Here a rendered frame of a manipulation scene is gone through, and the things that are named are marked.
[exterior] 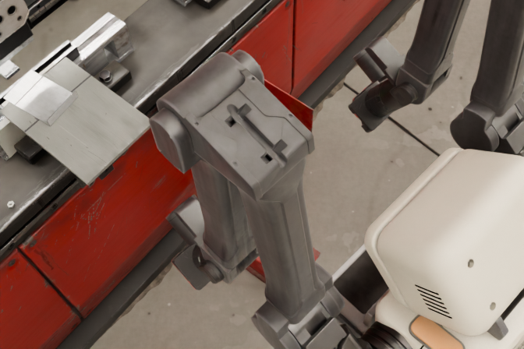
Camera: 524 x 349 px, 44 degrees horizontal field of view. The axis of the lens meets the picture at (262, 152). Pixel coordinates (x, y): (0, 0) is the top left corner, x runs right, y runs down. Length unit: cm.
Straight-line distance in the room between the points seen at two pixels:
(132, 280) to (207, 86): 167
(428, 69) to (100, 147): 65
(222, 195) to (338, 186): 167
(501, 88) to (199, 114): 53
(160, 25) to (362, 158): 107
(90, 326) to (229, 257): 137
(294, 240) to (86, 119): 77
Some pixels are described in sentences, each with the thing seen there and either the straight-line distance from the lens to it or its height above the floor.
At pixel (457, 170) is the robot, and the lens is 89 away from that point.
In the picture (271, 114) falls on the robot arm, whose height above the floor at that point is 162.
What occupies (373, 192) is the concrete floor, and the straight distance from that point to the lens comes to 237.
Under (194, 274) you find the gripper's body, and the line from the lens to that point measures 109.
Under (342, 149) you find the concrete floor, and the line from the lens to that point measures 244.
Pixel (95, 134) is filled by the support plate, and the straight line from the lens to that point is 134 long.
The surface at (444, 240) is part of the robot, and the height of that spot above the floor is 139.
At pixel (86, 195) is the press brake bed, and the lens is 158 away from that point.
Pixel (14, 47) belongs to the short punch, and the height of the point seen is 111.
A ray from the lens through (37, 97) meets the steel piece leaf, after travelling 142.
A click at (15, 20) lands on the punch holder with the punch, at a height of 120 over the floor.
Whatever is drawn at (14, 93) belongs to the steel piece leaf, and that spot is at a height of 100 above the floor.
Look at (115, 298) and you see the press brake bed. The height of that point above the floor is 5.
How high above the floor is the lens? 210
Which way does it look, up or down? 60 degrees down
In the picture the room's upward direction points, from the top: 3 degrees counter-clockwise
